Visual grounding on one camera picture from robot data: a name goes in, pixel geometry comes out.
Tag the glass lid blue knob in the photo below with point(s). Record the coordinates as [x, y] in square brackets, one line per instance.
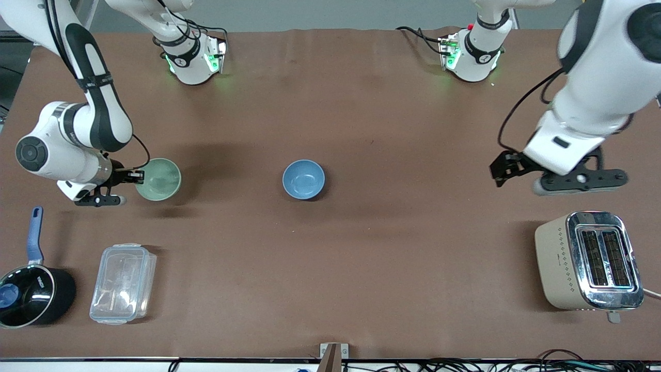
[36, 289]

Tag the clear plastic food container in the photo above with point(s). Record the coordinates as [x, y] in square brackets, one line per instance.
[121, 284]

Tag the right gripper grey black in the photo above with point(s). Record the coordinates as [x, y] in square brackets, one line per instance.
[119, 176]

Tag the green bowl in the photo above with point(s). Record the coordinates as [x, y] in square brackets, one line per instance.
[160, 181]

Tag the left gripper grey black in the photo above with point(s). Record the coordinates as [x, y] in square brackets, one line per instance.
[508, 165]

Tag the camera stand post with bracket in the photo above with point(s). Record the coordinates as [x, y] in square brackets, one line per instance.
[330, 361]

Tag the brown table cover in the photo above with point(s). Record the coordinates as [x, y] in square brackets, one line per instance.
[330, 103]

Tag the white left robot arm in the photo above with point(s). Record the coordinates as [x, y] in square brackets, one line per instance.
[594, 77]

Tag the blue bowl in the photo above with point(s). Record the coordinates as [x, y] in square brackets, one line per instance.
[303, 178]

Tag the beige chrome toaster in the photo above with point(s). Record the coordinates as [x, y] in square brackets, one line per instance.
[555, 263]

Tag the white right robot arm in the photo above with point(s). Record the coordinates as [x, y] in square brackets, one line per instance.
[51, 150]

